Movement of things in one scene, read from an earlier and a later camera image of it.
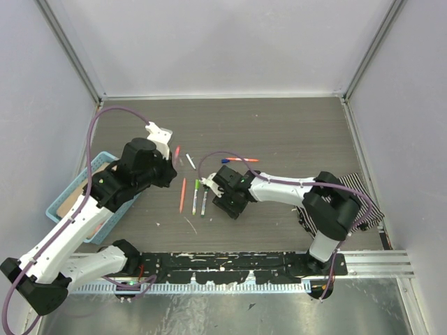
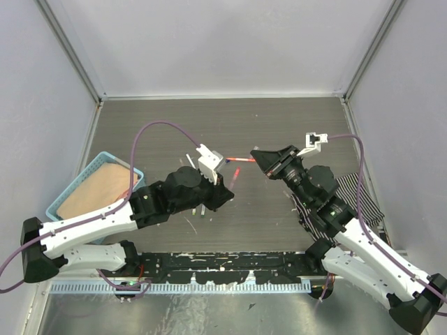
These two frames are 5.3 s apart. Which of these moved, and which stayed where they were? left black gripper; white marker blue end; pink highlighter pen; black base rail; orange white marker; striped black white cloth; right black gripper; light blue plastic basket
Moved: right black gripper; left black gripper; pink highlighter pen
Stayed: white marker blue end; black base rail; light blue plastic basket; orange white marker; striped black white cloth
